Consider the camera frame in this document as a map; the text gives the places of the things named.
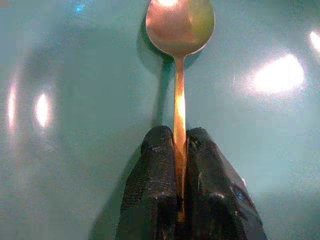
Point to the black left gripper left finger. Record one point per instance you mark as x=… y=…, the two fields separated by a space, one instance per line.
x=152 y=180

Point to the gold metal spoon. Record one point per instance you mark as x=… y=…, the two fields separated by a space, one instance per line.
x=180 y=27

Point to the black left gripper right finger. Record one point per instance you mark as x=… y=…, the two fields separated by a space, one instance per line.
x=212 y=190

